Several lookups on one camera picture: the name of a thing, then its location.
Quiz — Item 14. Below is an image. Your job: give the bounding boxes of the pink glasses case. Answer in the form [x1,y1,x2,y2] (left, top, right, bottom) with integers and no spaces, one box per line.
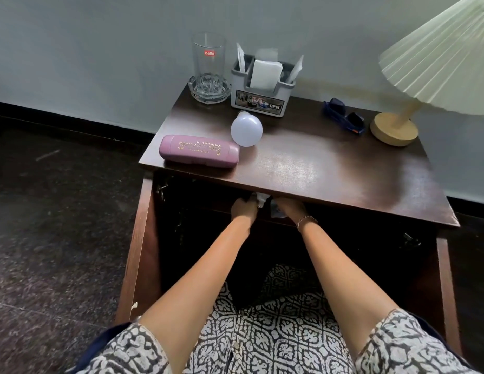
[159,135,240,169]

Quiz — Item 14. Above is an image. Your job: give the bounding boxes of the clear drinking glass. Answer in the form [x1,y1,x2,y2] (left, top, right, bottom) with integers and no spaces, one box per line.
[192,32,227,94]

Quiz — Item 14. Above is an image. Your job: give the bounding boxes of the person's right hand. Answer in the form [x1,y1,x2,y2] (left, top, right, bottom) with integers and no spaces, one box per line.
[272,196,310,227]

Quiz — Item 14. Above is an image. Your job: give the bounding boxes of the white paper napkins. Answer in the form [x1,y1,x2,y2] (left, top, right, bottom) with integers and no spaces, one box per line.
[250,48,284,92]

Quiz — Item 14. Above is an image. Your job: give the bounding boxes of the person's right forearm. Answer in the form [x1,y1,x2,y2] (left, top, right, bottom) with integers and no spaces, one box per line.
[297,220,401,362]

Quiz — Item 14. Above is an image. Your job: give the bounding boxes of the dark wooden bedside cabinet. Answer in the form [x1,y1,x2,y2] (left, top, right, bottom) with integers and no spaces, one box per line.
[115,83,463,356]

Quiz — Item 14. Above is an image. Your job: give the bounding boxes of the white light bulb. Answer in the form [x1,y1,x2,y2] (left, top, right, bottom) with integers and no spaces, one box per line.
[231,111,264,148]

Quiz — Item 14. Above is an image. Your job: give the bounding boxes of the blue sunglasses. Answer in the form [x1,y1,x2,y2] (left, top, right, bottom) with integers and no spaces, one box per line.
[323,98,366,135]

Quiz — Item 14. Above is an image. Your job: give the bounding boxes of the person's left forearm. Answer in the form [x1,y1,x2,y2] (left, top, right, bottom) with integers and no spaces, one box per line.
[138,221,255,374]

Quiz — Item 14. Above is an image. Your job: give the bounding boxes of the black white patterned garment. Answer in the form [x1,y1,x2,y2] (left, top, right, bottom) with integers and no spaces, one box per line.
[67,265,480,374]

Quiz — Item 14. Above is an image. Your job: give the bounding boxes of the grey plastic napkin holder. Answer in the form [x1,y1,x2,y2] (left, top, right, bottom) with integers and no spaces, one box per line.
[230,54,296,118]

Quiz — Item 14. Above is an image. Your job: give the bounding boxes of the person's left hand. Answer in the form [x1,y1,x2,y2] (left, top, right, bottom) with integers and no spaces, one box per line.
[230,195,260,227]

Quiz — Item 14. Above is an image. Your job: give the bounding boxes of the clear glass ashtray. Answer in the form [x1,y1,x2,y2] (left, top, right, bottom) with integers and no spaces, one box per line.
[188,75,232,105]

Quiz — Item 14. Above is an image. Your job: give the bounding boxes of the white cloth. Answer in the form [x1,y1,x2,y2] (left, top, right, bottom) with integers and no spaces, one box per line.
[256,192,288,219]

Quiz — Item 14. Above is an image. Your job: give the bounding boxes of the pleated shade table lamp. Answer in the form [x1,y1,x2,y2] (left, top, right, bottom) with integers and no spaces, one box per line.
[369,0,484,148]

